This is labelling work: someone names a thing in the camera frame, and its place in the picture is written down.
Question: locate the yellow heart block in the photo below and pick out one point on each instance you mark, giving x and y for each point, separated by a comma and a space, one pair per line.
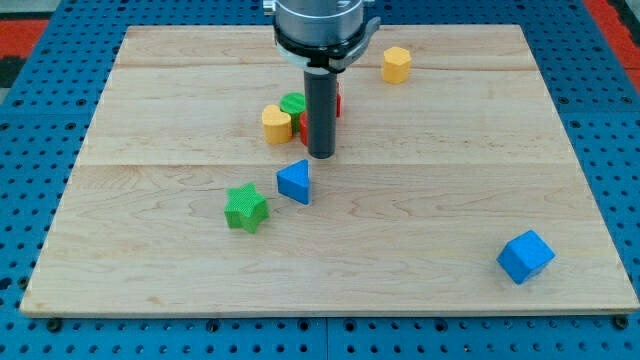
277, 125

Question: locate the green cylinder block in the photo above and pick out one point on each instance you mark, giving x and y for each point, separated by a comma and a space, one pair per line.
293, 103

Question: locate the red block behind rod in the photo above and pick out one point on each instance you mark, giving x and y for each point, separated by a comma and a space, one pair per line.
303, 117

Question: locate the blue cube block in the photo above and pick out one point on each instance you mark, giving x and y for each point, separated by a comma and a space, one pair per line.
525, 256

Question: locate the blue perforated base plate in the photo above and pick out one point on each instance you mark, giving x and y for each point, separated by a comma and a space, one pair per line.
47, 111

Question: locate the yellow hexagon block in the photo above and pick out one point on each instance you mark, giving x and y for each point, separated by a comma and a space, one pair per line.
396, 65

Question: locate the light wooden board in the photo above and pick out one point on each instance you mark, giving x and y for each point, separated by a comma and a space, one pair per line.
430, 179

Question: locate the blue triangle block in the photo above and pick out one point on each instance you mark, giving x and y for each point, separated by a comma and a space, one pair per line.
294, 182

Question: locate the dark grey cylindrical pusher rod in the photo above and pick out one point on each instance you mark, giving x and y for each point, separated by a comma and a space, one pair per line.
321, 103

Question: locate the green star block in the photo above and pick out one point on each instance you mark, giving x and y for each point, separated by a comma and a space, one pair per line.
246, 208

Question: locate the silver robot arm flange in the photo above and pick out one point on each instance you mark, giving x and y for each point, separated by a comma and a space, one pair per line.
321, 36

